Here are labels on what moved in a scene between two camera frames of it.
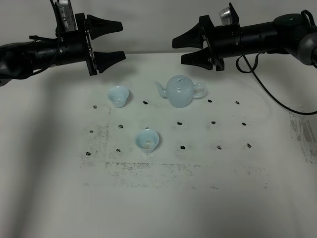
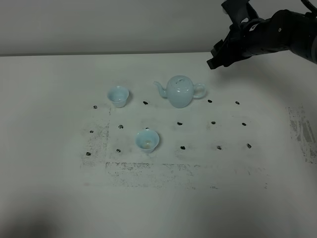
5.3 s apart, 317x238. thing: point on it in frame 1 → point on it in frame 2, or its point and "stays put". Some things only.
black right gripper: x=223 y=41 → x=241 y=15
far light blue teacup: x=118 y=95 stays put
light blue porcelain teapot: x=181 y=90 stays put
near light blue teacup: x=147 y=139 stays put
